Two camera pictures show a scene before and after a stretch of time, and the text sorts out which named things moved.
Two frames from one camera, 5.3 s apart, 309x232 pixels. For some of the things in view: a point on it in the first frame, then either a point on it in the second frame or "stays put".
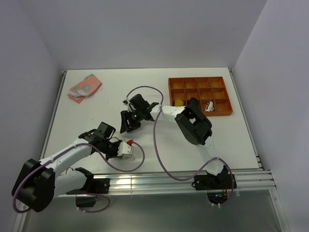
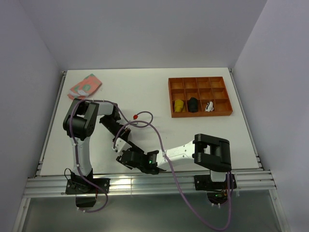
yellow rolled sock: (178, 103) stays put
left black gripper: (115, 155) → (125, 133)
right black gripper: (125, 116) → (119, 159)
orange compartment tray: (204, 89) stays put
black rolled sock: (193, 102) stays put
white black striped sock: (209, 107) stays put
